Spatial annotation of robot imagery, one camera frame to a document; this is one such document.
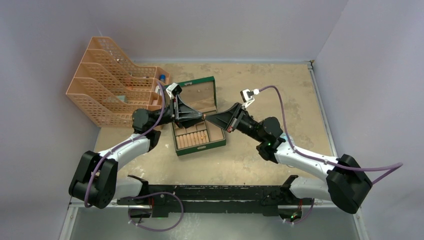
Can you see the aluminium frame rail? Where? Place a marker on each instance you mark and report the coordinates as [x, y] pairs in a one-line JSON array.
[[358, 217]]

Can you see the green jewelry box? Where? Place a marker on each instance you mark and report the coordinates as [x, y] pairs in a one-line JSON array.
[[200, 94]]

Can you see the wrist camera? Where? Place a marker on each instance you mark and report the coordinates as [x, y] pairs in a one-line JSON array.
[[173, 90], [247, 96]]

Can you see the orange mesh file organizer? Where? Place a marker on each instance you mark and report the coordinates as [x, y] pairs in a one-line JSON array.
[[108, 86]]

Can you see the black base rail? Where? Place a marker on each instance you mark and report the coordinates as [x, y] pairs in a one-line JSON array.
[[267, 200]]

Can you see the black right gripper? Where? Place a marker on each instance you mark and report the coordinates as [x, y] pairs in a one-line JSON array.
[[228, 120]]

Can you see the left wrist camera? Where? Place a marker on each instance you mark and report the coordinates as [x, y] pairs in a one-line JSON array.
[[173, 90]]

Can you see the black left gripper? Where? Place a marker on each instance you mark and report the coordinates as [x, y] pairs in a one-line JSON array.
[[185, 116]]

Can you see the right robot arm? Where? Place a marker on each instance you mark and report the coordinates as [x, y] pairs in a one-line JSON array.
[[340, 180]]

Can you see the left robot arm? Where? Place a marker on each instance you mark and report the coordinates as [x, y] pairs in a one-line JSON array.
[[95, 181]]

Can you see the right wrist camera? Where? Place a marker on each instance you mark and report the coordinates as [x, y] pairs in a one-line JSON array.
[[247, 96]]

